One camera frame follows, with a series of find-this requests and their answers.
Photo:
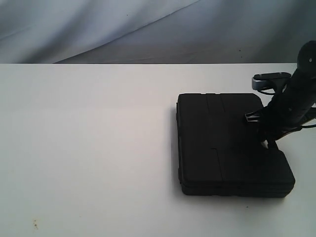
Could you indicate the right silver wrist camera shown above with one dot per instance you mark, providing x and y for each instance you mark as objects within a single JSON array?
[{"x": 275, "y": 81}]

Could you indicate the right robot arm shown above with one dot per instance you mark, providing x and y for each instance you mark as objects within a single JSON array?
[{"x": 306, "y": 63}]

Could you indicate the grey backdrop cloth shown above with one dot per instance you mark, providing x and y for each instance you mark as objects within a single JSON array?
[{"x": 154, "y": 31}]

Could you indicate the black plastic tool case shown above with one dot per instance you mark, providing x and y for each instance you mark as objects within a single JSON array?
[{"x": 221, "y": 154}]

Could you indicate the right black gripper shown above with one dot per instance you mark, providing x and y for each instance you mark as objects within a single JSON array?
[{"x": 289, "y": 109}]

